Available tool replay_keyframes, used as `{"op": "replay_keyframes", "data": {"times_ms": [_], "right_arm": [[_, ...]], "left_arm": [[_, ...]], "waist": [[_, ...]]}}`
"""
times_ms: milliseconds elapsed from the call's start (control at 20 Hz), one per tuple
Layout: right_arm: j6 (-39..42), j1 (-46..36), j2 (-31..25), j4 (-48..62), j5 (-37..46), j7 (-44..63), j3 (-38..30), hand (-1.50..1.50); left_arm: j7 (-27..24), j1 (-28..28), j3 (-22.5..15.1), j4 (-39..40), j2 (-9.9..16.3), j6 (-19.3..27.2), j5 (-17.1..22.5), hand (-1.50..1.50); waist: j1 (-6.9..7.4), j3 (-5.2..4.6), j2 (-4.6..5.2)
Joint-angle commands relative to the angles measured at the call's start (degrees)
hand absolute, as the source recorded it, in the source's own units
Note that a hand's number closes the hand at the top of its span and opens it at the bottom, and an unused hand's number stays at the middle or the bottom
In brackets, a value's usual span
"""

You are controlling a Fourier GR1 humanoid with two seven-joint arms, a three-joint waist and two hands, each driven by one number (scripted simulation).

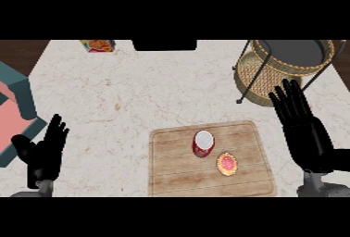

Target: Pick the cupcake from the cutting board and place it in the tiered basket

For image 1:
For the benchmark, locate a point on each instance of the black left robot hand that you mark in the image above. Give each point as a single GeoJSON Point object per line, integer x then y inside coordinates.
{"type": "Point", "coordinates": [46, 154]}

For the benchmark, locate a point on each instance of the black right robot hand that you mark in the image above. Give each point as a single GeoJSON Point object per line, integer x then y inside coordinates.
{"type": "Point", "coordinates": [304, 135]}

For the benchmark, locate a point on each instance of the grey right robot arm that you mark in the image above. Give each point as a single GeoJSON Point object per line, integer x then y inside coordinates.
{"type": "Point", "coordinates": [321, 186]}

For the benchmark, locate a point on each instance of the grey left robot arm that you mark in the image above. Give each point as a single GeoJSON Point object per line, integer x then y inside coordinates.
{"type": "Point", "coordinates": [39, 189]}

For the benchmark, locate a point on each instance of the wooden cutting board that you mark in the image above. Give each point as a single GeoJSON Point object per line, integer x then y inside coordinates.
{"type": "Point", "coordinates": [211, 160]}

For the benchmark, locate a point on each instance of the wicker tiered basket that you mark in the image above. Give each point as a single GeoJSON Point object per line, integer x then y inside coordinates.
{"type": "Point", "coordinates": [278, 69]}

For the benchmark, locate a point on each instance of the teal and pink chair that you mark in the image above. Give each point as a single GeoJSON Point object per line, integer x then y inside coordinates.
{"type": "Point", "coordinates": [14, 120]}

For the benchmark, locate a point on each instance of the red can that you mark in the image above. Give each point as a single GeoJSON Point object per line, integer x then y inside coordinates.
{"type": "Point", "coordinates": [203, 143]}

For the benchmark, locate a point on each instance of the colourful printed box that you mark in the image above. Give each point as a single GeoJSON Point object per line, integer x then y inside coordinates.
{"type": "Point", "coordinates": [98, 45]}

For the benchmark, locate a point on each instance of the black appliance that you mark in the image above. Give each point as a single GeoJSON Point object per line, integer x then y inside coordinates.
{"type": "Point", "coordinates": [164, 45]}

